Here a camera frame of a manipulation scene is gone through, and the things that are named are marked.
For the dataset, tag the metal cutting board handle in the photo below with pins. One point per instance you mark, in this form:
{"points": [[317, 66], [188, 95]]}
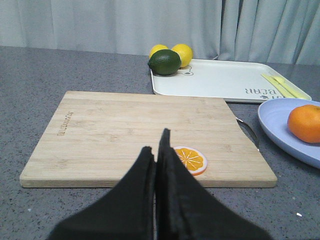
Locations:
{"points": [[253, 137]]}

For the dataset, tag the light blue plate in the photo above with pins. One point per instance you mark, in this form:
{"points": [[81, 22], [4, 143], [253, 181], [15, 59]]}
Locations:
{"points": [[273, 115]]}

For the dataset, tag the wooden cutting board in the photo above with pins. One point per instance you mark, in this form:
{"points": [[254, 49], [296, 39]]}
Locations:
{"points": [[93, 139]]}

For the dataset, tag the cream white tray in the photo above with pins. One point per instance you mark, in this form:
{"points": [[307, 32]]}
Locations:
{"points": [[233, 81]]}

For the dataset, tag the yellow plastic utensil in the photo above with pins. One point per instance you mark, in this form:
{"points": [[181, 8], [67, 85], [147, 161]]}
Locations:
{"points": [[285, 93]]}

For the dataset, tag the green lime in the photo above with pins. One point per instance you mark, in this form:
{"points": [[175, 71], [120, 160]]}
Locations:
{"points": [[164, 62]]}

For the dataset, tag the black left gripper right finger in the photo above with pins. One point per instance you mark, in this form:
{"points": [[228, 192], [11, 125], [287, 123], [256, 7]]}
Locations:
{"points": [[186, 211]]}

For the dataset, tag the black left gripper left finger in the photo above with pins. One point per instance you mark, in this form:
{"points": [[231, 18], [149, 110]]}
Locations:
{"points": [[124, 213]]}

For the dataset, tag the orange slice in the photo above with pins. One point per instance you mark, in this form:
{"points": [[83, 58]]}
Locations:
{"points": [[193, 160]]}

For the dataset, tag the orange fruit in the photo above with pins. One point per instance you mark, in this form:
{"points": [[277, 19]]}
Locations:
{"points": [[304, 123]]}

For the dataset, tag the yellow plastic knife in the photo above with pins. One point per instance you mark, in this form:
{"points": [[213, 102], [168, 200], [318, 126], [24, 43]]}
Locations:
{"points": [[292, 89]]}

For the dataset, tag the yellow lemon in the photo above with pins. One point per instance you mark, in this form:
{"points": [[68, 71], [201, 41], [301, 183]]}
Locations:
{"points": [[157, 48], [185, 53]]}

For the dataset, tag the grey white curtain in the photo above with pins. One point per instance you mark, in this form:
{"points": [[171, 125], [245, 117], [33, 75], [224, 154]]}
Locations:
{"points": [[271, 31]]}

